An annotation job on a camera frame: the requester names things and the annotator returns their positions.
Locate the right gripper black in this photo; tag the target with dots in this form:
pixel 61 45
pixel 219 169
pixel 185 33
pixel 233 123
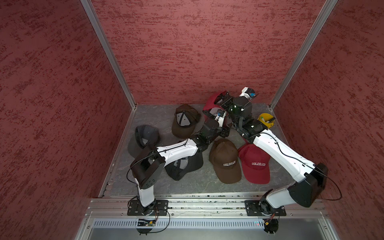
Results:
pixel 228 99

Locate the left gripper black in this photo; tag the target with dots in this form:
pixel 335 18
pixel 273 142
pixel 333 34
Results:
pixel 225 132

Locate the red cap with white logo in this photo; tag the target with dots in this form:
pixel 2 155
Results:
pixel 255 164

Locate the black cap front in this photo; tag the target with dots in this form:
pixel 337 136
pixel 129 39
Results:
pixel 178 169

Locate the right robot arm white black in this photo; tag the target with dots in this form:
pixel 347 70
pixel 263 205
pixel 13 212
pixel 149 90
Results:
pixel 310 179

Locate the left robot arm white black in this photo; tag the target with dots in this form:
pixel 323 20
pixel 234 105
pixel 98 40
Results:
pixel 147 167

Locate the dark brown cap back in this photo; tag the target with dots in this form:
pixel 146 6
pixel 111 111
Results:
pixel 185 120

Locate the dark grey cap left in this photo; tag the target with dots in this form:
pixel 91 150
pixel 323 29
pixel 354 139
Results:
pixel 143 135

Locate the yellow plastic bucket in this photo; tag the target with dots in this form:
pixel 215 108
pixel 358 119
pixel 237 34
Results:
pixel 263 119

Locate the right corner aluminium profile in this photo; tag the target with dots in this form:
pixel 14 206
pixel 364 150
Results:
pixel 317 26

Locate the corner aluminium profile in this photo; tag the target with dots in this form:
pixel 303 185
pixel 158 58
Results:
pixel 95 22
pixel 317 26

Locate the left corner aluminium profile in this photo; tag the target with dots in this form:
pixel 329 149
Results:
pixel 95 22

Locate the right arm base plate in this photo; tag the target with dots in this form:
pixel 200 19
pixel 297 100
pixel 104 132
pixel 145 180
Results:
pixel 263 209

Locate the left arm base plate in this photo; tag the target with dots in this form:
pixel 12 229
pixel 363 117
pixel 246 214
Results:
pixel 157 208

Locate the aluminium rail frame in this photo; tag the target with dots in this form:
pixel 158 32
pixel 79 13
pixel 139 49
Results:
pixel 228 211

